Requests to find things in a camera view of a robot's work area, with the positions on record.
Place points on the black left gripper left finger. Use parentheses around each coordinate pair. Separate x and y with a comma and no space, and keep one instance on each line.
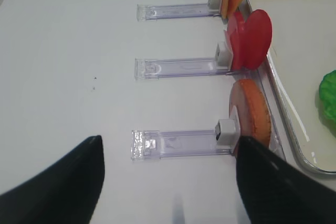
(65,192)

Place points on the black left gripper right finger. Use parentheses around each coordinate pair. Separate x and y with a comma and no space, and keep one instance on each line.
(273,191)

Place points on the green lettuce leaf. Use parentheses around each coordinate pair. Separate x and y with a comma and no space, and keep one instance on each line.
(327,95)

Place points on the bread slice in holder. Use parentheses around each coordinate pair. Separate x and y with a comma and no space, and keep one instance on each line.
(252,110)

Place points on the white bread pusher block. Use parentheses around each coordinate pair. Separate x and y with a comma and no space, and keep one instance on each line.
(227,133)

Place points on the white tomato pusher block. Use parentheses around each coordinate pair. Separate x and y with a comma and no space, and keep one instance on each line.
(223,55)

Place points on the red tomato slice front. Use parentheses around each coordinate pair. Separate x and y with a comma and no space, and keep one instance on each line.
(254,41)

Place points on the red tomato slice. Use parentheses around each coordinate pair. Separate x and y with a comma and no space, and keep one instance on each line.
(235,27)
(254,41)

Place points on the red tomato slice back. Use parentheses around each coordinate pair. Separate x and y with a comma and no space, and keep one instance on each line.
(235,27)

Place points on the metal tray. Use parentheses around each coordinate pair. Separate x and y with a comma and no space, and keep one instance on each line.
(302,52)

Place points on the clear left bread holder rail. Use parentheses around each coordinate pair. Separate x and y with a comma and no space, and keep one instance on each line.
(160,144)

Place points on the clear tomato holder rail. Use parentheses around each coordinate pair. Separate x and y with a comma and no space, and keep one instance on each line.
(155,69)

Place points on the clear cheese holder rail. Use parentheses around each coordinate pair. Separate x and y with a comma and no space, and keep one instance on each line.
(150,12)

